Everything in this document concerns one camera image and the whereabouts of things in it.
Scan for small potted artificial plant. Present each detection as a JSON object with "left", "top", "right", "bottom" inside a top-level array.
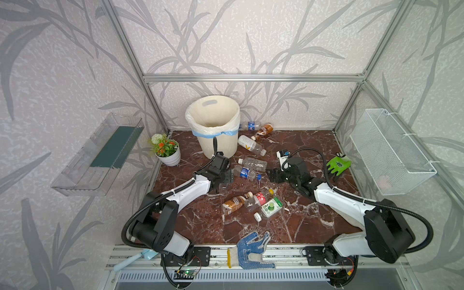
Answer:
[{"left": 150, "top": 134, "right": 181, "bottom": 167}]

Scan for brown tea bottle white cap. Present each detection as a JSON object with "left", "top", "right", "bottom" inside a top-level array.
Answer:
[{"left": 221, "top": 192, "right": 253, "bottom": 216}]

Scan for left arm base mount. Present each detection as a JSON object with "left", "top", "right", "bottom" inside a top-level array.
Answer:
[{"left": 164, "top": 246, "right": 211, "bottom": 267}]

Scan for white wire mesh basket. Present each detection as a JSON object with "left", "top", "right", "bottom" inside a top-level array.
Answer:
[{"left": 350, "top": 109, "right": 437, "bottom": 196}]

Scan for clear crushed plastic bottle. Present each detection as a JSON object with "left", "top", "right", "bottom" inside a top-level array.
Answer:
[{"left": 238, "top": 157, "right": 268, "bottom": 172}]

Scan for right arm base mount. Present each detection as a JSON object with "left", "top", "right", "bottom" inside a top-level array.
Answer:
[{"left": 302, "top": 245, "right": 356, "bottom": 267}]

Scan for blue dotted knit glove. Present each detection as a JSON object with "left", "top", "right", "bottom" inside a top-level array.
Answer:
[{"left": 227, "top": 232, "right": 276, "bottom": 270}]

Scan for blue label crushed bottle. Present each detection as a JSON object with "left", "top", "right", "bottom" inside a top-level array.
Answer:
[{"left": 232, "top": 165, "right": 262, "bottom": 181}]

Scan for clear acrylic wall shelf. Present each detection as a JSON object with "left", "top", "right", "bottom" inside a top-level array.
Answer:
[{"left": 51, "top": 113, "right": 145, "bottom": 197}]

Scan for white bin liner bag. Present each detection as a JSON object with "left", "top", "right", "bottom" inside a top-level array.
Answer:
[{"left": 185, "top": 95, "right": 240, "bottom": 139}]

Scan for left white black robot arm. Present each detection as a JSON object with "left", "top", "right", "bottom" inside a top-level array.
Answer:
[{"left": 121, "top": 152, "right": 230, "bottom": 262}]

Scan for red label clear bottle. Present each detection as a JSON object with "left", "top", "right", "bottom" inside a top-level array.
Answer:
[{"left": 244, "top": 188, "right": 275, "bottom": 211}]

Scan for cream plastic waste bin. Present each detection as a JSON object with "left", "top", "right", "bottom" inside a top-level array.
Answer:
[{"left": 185, "top": 95, "right": 242, "bottom": 160}]

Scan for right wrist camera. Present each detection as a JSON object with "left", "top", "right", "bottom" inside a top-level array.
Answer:
[{"left": 276, "top": 149, "right": 290, "bottom": 171}]

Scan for green black work glove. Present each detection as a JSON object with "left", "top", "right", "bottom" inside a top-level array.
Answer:
[{"left": 327, "top": 152, "right": 352, "bottom": 176}]

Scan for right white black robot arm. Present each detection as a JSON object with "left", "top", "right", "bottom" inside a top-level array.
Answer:
[{"left": 266, "top": 157, "right": 434, "bottom": 265}]

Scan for aluminium front rail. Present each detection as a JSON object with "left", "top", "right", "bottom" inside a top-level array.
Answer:
[{"left": 104, "top": 243, "right": 410, "bottom": 271}]

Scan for white label bottle near bin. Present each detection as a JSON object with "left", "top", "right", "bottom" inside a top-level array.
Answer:
[{"left": 238, "top": 135, "right": 267, "bottom": 157}]

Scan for green label square bottle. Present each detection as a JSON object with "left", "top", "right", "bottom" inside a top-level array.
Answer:
[{"left": 253, "top": 197, "right": 283, "bottom": 222}]

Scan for green circuit board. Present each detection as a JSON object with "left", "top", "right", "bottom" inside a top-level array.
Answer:
[{"left": 174, "top": 268, "right": 201, "bottom": 281}]

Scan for light blue handled brush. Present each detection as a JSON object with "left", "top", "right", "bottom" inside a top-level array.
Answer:
[{"left": 113, "top": 249, "right": 158, "bottom": 272}]

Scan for brown tea bottle by wall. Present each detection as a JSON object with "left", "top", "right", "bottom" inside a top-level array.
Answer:
[{"left": 251, "top": 123, "right": 274, "bottom": 141}]

